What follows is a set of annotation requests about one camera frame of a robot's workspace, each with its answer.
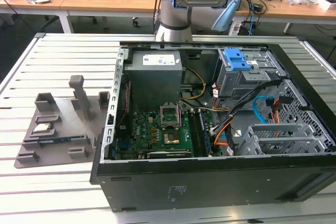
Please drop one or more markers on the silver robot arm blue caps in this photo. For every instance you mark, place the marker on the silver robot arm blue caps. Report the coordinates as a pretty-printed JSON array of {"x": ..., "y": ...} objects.
[{"x": 173, "y": 11}]

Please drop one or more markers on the grey disk bay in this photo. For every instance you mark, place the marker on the grey disk bay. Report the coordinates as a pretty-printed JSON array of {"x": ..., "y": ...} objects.
[{"x": 283, "y": 145}]

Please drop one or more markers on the grey power supply unit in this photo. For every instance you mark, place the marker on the grey power supply unit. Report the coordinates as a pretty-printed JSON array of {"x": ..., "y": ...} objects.
[{"x": 155, "y": 82}]

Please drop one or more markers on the green motherboard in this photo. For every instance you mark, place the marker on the green motherboard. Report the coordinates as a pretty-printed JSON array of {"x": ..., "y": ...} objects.
[{"x": 147, "y": 134}]

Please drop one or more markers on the black RAM slot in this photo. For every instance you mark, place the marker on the black RAM slot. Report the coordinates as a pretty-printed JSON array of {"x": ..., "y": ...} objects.
[{"x": 194, "y": 134}]

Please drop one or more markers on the RAM stick in slot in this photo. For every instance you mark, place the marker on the RAM stick in slot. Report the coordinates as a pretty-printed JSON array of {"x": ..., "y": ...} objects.
[{"x": 205, "y": 134}]

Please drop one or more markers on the black graphics card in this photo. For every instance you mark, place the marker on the black graphics card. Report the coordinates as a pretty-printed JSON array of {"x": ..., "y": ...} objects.
[{"x": 168, "y": 155}]

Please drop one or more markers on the grey drive cage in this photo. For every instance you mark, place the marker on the grey drive cage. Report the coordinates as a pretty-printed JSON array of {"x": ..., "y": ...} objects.
[{"x": 236, "y": 85}]

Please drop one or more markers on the blue drive latch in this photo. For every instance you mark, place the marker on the blue drive latch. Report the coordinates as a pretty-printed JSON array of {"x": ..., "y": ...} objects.
[{"x": 236, "y": 60}]

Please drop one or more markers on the black PC case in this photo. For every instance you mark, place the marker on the black PC case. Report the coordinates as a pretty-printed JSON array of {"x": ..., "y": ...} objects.
[{"x": 210, "y": 190}]

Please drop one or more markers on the grey parts rack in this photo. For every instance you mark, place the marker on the grey parts rack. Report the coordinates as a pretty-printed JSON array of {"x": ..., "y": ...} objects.
[{"x": 65, "y": 134}]

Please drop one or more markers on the silver CPU chip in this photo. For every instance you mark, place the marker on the silver CPU chip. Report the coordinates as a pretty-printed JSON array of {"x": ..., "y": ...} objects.
[{"x": 43, "y": 128}]

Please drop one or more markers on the white small box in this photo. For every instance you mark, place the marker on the white small box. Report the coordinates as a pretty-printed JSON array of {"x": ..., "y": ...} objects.
[{"x": 326, "y": 2}]

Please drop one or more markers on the wooden desk white frame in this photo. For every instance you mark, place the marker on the wooden desk white frame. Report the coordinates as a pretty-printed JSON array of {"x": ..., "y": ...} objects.
[{"x": 84, "y": 3}]

